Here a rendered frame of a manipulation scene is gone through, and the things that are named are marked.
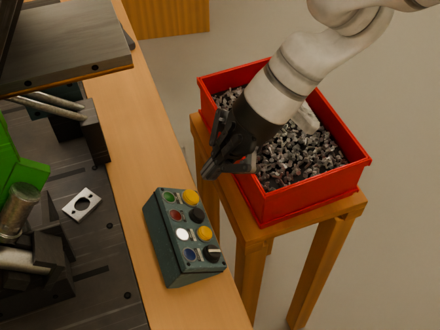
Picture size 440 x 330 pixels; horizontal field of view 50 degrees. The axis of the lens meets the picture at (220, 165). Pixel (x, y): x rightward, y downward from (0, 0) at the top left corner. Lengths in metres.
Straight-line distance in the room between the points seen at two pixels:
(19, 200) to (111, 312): 0.22
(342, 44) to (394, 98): 1.75
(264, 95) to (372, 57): 1.94
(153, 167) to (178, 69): 1.55
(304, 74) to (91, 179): 0.43
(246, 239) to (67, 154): 0.36
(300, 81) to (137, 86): 0.46
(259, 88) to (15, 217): 0.35
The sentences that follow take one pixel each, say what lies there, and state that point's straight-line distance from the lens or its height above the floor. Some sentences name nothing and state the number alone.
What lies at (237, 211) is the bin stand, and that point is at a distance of 0.90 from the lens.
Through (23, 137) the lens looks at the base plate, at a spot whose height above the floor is 0.90.
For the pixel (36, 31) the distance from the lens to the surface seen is 0.78.
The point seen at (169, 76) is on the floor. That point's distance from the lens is 2.33.
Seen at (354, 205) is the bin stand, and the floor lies 0.80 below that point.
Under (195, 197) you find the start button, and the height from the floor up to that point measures 0.93.
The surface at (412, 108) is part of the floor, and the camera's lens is 2.33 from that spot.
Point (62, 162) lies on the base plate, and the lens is 0.89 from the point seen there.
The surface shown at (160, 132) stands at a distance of 0.89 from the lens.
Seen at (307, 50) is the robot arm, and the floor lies 1.20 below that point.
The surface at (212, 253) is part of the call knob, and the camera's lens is 0.71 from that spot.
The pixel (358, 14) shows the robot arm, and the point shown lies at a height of 1.25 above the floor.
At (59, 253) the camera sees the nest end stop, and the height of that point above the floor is 0.97.
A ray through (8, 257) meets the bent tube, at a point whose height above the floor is 1.00.
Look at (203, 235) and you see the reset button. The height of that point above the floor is 0.94.
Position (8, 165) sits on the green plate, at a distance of 0.63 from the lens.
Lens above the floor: 1.58
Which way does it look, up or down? 54 degrees down
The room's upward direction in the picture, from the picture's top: straight up
